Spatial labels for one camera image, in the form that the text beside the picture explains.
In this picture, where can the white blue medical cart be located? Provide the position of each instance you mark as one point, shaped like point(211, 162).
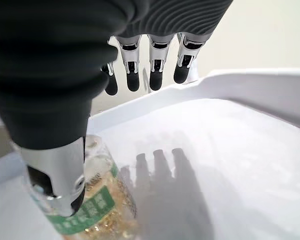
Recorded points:
point(227, 150)

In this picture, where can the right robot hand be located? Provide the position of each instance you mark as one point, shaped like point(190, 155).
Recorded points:
point(52, 62)

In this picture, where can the clear yellow pill bottle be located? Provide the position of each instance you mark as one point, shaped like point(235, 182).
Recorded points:
point(105, 200)

